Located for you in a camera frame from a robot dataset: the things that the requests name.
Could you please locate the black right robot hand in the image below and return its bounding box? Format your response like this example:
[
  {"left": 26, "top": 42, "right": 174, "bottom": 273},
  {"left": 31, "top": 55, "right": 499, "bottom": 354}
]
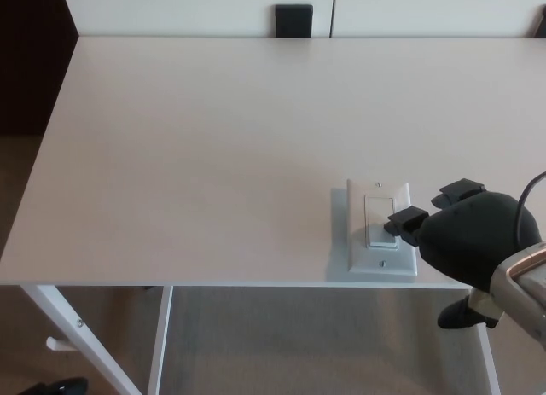
[{"left": 383, "top": 177, "right": 541, "bottom": 330}]

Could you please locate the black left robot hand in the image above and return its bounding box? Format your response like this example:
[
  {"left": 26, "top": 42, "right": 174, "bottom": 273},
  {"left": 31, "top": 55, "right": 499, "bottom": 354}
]
[{"left": 18, "top": 376, "right": 89, "bottom": 395}]

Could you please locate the white rocker light switch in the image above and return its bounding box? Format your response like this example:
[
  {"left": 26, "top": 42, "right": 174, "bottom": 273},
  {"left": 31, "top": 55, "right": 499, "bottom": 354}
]
[{"left": 346, "top": 178, "right": 419, "bottom": 278}]

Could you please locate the white hook on table leg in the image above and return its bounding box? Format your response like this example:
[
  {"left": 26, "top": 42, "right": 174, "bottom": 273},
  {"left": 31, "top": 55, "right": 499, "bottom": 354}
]
[{"left": 45, "top": 335, "right": 76, "bottom": 352}]

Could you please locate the white cabinet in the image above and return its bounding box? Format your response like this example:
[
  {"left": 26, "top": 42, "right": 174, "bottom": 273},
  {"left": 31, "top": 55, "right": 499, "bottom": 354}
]
[{"left": 59, "top": 0, "right": 546, "bottom": 40}]

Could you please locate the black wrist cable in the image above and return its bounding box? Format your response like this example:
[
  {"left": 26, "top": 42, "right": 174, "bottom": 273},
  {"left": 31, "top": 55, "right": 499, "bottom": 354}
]
[{"left": 514, "top": 170, "right": 546, "bottom": 247}]

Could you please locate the grey switch base plate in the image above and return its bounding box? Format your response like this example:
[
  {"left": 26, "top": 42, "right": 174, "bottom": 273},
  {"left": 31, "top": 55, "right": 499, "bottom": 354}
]
[{"left": 326, "top": 188, "right": 417, "bottom": 282}]

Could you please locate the white table with metal frame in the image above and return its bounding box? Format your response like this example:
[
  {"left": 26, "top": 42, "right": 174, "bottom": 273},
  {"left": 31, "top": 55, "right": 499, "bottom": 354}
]
[{"left": 0, "top": 36, "right": 546, "bottom": 395}]

